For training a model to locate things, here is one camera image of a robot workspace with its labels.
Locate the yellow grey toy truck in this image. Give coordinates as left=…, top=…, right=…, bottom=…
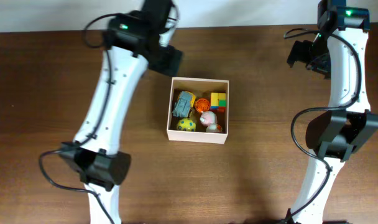
left=172, top=91, right=196, bottom=118

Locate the orange ridged disc toy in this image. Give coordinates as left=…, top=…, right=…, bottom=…
left=194, top=98, right=210, bottom=113

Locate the colourful puzzle cube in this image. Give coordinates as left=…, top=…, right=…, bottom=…
left=210, top=93, right=227, bottom=113

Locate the yellow ball with blue letters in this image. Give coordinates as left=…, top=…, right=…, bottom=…
left=176, top=118, right=196, bottom=132

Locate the pink white duck toy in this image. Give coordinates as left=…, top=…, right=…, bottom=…
left=200, top=111, right=223, bottom=133

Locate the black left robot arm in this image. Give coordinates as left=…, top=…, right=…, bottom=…
left=58, top=0, right=182, bottom=223

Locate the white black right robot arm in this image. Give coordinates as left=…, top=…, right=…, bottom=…
left=281, top=0, right=378, bottom=223

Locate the white cardboard box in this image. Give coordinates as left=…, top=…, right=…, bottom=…
left=167, top=77, right=229, bottom=144

